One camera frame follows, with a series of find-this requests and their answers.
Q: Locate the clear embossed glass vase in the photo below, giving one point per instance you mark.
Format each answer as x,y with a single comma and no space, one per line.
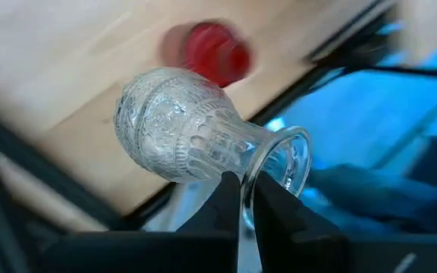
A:
173,125

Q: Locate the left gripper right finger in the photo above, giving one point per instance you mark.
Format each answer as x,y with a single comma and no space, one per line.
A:
305,250

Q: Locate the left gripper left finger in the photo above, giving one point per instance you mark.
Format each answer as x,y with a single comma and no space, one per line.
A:
165,254

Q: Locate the red ribbed glass bottle vase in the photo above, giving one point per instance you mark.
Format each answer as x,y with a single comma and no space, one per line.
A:
214,53

